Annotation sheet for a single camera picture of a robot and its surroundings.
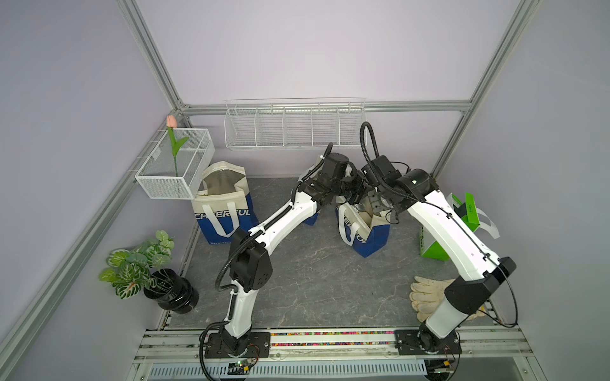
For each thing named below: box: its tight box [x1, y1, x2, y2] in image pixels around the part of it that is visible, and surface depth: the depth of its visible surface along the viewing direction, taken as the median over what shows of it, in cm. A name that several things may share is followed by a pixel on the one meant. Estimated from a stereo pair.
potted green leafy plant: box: [98, 229, 200, 315], surface depth 69 cm
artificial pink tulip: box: [166, 115, 190, 178], surface depth 85 cm
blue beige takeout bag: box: [192, 161, 260, 246], surface depth 86 cm
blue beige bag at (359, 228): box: [335, 196, 392, 258], surface depth 83 cm
